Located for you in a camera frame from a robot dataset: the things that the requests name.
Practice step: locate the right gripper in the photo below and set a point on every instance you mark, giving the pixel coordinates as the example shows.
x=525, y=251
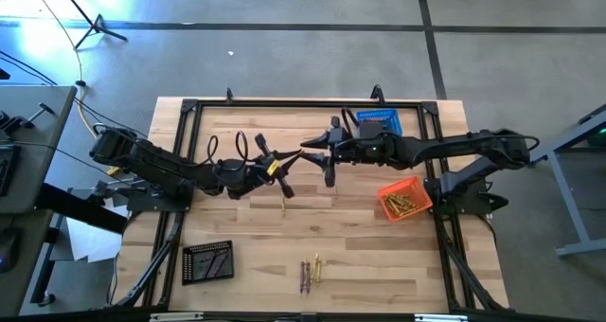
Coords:
x=364, y=151

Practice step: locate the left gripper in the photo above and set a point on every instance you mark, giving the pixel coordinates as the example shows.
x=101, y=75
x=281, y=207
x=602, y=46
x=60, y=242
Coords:
x=237, y=175

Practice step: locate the blue plastic basket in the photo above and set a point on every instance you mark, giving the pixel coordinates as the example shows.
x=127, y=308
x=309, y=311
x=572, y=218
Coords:
x=390, y=118

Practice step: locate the orange plastic basket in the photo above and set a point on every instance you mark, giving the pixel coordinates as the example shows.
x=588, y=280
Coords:
x=412, y=184

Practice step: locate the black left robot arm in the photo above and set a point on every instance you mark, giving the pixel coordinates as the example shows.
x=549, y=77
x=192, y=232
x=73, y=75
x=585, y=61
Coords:
x=156, y=163

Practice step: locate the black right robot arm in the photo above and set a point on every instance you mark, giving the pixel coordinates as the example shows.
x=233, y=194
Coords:
x=450, y=144

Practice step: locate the yellow tag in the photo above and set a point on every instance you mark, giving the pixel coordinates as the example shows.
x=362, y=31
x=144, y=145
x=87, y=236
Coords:
x=272, y=167

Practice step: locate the black plastic basket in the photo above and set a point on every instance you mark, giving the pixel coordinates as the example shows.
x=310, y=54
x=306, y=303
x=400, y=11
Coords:
x=194, y=265

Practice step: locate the black tripod stand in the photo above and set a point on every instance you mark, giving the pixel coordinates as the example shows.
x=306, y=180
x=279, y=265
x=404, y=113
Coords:
x=97, y=26

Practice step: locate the grey metal stand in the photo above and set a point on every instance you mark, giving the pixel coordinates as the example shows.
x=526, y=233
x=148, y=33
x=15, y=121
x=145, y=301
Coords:
x=570, y=196

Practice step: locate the black desk clamp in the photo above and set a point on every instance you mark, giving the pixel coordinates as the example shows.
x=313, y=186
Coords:
x=14, y=122

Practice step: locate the black keyboard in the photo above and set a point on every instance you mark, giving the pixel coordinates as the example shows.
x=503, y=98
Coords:
x=7, y=170

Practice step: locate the black computer mouse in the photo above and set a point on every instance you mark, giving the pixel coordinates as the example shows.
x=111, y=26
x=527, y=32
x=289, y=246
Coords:
x=9, y=248

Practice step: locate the dark grey desk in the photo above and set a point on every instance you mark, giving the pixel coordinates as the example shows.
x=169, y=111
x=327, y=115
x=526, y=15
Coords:
x=23, y=289

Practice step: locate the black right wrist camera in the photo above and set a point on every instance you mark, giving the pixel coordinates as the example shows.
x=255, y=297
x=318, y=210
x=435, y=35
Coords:
x=371, y=130

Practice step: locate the black metal table frame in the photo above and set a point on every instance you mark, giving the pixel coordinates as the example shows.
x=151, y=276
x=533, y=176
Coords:
x=284, y=103

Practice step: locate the black frame bracket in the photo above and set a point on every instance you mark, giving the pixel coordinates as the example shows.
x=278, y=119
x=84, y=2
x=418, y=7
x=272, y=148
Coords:
x=377, y=94

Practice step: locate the black frame clamp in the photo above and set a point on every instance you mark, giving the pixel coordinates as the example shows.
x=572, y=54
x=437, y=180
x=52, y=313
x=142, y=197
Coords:
x=229, y=96

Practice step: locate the silver metal bracket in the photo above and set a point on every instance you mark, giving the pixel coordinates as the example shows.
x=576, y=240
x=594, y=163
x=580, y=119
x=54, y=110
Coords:
x=440, y=318
x=175, y=316

